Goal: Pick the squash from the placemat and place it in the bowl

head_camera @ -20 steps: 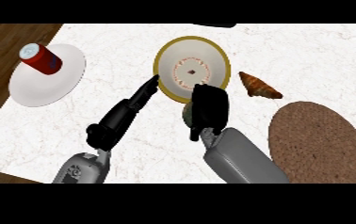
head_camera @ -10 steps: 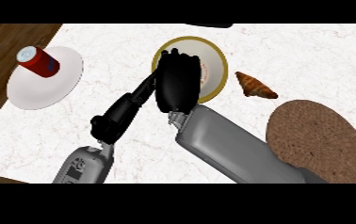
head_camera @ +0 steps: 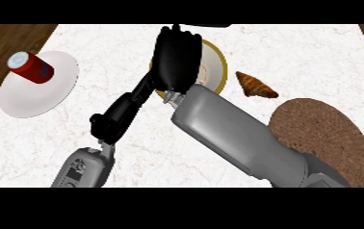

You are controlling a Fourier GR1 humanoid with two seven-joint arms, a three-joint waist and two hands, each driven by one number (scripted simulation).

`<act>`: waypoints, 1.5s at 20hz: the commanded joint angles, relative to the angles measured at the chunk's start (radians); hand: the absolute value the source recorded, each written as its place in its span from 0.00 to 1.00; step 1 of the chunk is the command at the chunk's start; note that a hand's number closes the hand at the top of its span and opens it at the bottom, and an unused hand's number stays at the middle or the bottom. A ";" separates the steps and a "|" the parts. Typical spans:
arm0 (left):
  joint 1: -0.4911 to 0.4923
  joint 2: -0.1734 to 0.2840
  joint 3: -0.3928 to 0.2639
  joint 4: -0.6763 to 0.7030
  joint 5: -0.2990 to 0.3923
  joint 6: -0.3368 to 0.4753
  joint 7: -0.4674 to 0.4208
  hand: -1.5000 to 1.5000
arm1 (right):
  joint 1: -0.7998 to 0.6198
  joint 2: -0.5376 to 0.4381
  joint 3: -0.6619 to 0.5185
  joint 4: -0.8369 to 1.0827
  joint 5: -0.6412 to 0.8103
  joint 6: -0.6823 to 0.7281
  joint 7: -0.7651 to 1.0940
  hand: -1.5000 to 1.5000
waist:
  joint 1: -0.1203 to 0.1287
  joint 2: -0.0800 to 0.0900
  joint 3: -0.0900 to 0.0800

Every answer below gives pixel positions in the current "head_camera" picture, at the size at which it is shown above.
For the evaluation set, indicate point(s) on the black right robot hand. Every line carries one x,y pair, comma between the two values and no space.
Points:
176,59

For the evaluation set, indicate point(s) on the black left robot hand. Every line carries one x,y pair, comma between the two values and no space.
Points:
119,117

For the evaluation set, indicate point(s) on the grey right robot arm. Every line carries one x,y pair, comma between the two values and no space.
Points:
237,133

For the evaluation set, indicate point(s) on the white bowl with gold rim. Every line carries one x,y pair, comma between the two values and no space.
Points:
213,69

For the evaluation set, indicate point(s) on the brown round placemat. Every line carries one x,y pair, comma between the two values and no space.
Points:
321,130

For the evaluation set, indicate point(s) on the orange-brown croissant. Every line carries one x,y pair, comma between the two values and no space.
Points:
256,87

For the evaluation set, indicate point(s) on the white plate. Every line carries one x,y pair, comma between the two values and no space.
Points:
33,95

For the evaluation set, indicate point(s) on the red can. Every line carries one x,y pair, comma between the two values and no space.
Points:
33,68

